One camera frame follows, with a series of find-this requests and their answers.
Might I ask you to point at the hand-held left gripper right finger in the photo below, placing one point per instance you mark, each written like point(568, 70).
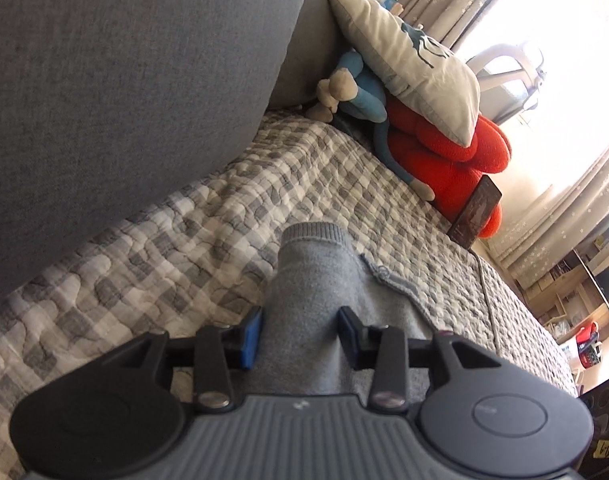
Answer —
point(347, 332)

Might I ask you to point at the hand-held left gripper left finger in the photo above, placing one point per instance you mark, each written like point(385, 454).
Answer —
point(252, 332)

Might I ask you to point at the grey knitted sweater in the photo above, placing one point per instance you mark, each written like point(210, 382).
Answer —
point(309, 280)

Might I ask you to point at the grey checked quilted blanket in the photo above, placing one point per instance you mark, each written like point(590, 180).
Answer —
point(159, 240)

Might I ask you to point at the red flower-shaped cushion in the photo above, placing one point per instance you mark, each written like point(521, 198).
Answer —
point(449, 160)

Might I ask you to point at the wooden desk with shelves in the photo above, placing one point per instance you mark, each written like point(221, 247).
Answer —
point(564, 290)

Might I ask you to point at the grey star curtain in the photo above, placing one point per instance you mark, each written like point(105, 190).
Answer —
point(549, 220)
point(454, 5)

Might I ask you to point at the blue plush toy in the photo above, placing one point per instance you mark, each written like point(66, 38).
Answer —
point(364, 95)

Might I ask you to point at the white shopping bag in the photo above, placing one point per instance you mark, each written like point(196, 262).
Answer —
point(589, 345)

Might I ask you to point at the white printed pillow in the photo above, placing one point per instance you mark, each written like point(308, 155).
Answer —
point(409, 70)

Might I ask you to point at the black speaker box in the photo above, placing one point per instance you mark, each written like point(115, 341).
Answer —
point(606, 410)

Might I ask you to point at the white office chair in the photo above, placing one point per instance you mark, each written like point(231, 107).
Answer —
point(509, 75)

